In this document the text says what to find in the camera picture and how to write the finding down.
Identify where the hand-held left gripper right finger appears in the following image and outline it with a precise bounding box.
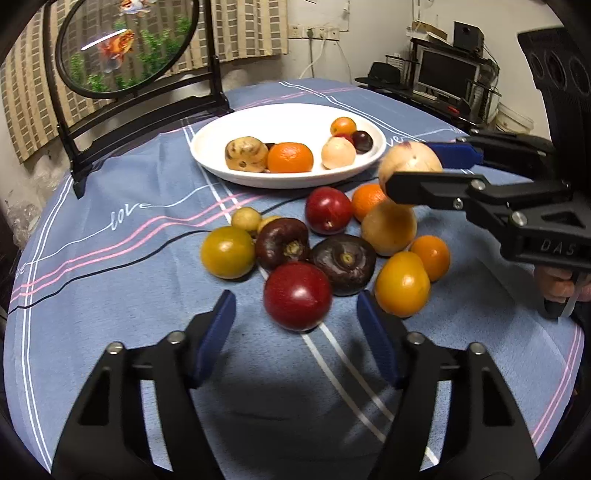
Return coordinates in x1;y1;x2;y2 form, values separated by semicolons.
356;291;541;480

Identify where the yellow orange tomato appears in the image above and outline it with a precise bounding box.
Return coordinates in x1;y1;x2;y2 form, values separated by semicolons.
374;251;432;318

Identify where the white power cable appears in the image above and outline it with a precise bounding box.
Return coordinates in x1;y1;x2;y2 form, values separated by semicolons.
299;38;329;79

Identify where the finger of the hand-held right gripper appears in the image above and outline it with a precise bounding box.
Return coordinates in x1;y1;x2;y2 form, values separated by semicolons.
427;137;560;177
385;172;583;232

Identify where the spotted beige passion fruit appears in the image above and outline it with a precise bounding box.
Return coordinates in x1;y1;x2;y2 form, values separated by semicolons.
225;137;269;172

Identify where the black hat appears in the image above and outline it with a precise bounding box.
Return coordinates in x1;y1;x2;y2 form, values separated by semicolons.
355;62;409;89

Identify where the computer monitor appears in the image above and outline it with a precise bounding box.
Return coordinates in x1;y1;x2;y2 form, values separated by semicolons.
416;46;482;100

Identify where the blue striped tablecloth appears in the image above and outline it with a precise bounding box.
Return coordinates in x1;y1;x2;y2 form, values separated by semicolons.
2;78;585;480

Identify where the beige checked curtain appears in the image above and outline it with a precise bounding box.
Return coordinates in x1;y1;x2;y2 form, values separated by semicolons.
0;0;289;163

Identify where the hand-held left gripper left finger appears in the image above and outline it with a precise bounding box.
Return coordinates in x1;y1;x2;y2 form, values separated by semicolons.
51;290;237;480

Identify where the dark purple mangosteen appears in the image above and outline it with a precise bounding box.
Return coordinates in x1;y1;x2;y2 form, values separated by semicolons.
308;234;377;296
255;218;311;271

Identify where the beige round fruit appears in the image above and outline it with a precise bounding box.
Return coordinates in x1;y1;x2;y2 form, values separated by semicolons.
361;202;417;257
379;141;444;204
321;137;357;170

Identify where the red plum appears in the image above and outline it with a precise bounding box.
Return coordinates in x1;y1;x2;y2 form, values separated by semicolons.
263;262;333;332
305;186;354;235

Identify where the white plastic bucket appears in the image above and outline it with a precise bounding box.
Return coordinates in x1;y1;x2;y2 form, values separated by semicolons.
495;102;536;134

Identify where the green yellow tomato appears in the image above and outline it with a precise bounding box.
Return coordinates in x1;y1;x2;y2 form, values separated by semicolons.
200;226;256;280

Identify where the white oval plate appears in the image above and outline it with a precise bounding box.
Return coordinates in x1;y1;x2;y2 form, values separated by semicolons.
190;102;386;188

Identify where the black computer desk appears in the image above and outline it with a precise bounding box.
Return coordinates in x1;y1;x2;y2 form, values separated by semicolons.
355;37;504;125

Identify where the black speaker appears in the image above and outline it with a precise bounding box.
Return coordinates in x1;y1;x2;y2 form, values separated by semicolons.
452;21;485;51

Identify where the person's right hand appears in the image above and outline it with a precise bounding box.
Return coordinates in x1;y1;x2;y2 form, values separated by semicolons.
533;265;591;303

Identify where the black framed goldfish screen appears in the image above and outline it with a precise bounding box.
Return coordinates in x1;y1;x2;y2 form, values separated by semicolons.
44;0;236;200

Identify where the cardboard piece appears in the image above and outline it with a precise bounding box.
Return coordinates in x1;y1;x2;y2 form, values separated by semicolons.
411;21;448;42

